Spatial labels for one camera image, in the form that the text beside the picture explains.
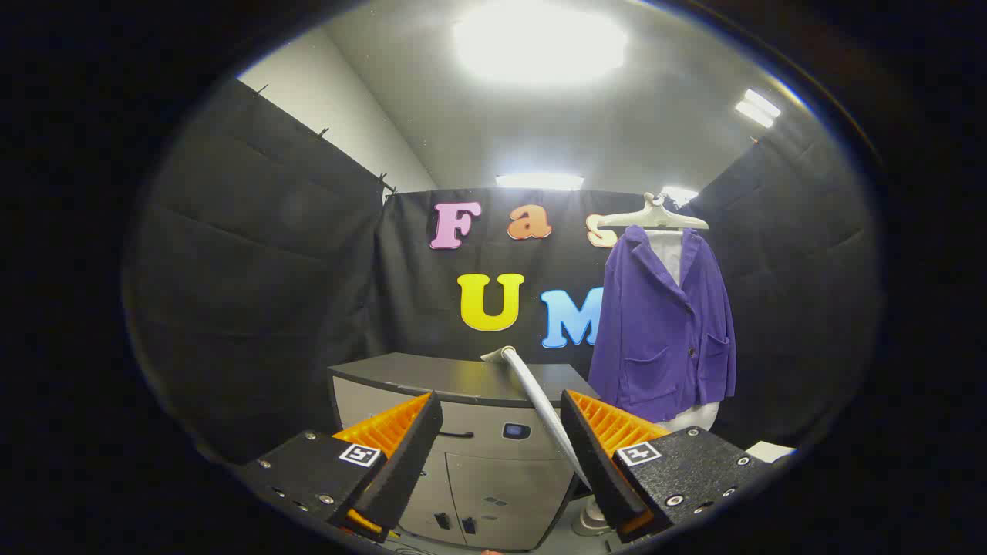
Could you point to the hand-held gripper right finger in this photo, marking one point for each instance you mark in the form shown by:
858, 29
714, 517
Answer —
590, 447

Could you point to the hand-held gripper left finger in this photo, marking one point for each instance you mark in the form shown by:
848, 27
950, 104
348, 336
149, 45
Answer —
409, 455

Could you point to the white shirt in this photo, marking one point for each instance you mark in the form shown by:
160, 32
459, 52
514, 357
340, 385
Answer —
669, 250

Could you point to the white clothes hanger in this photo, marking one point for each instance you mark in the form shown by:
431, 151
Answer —
655, 218

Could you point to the pale rounded floor unit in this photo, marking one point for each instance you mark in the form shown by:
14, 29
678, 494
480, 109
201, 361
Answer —
590, 520

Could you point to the small blue cabinet display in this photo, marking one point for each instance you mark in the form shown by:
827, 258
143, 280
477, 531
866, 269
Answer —
517, 431

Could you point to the grey cabinet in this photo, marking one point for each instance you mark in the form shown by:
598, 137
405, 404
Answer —
493, 470

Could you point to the white paper sheet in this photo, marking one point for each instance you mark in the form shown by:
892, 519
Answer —
771, 451

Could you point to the small ceiling light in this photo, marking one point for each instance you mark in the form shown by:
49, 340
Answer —
678, 194

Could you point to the long ceiling light panel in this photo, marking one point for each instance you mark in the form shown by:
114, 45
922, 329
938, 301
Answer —
540, 181

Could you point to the square ceiling light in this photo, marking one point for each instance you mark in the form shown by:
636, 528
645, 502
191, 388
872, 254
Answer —
757, 108

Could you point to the large round ceiling light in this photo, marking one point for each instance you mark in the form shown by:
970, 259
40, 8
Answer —
540, 42

